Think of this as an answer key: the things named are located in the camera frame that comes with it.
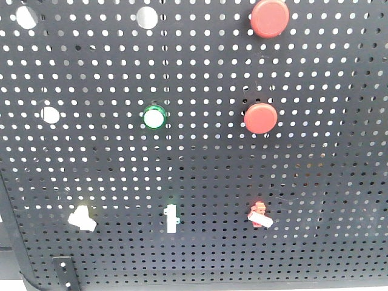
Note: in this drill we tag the green round push button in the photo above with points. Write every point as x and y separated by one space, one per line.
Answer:
154 116

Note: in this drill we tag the lower red mushroom button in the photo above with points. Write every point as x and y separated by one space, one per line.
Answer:
260 118

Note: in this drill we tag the red mushroom button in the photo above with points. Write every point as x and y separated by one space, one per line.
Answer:
260 118
269 18

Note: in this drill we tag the upper red mushroom button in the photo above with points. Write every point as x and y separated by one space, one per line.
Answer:
269 18

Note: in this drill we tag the black perforated pegboard panel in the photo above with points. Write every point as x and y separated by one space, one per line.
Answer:
76 77

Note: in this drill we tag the red toggle switch row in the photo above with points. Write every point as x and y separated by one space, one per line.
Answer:
257 215

